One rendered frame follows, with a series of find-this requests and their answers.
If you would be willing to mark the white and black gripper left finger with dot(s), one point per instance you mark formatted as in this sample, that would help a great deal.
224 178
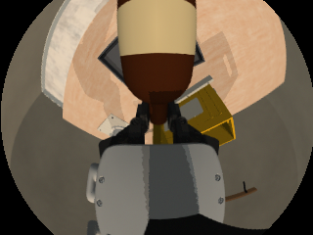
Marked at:
134 132

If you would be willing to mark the yellow divided crate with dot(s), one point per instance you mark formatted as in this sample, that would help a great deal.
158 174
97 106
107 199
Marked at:
203 111

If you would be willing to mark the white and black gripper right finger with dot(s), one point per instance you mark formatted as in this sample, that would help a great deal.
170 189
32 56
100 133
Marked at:
184 131

